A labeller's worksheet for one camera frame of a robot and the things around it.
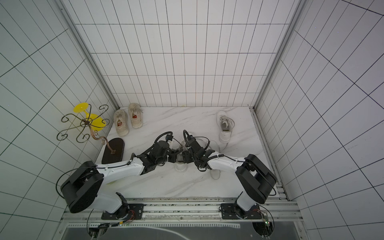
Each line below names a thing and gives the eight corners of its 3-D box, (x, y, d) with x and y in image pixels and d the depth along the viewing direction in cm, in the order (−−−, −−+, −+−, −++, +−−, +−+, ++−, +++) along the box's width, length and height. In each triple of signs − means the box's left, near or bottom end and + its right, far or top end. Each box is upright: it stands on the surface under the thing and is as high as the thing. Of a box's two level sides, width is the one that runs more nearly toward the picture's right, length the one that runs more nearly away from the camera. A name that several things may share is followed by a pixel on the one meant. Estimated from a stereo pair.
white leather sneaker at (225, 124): (219, 143, 101) (221, 134, 93) (215, 114, 119) (217, 104, 110) (233, 143, 101) (237, 134, 93) (227, 114, 119) (230, 104, 110)
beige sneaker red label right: (133, 129, 107) (130, 124, 102) (130, 108, 121) (128, 103, 117) (146, 126, 109) (144, 121, 105) (141, 105, 123) (139, 100, 119)
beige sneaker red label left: (119, 138, 102) (115, 132, 97) (115, 117, 115) (112, 111, 110) (132, 133, 105) (128, 128, 100) (126, 113, 117) (123, 107, 112)
